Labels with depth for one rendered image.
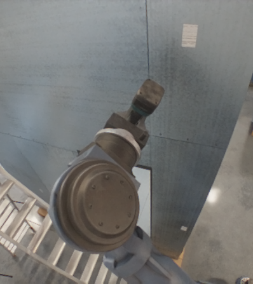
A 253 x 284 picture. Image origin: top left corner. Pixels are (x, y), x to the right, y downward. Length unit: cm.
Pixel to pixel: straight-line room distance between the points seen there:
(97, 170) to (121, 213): 9
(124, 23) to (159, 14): 14
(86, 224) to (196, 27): 68
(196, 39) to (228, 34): 11
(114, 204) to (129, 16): 66
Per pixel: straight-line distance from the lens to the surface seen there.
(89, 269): 214
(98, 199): 32
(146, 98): 55
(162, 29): 77
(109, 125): 54
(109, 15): 83
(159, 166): 120
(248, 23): 76
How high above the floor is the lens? 308
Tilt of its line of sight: 43 degrees down
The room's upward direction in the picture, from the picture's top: 8 degrees counter-clockwise
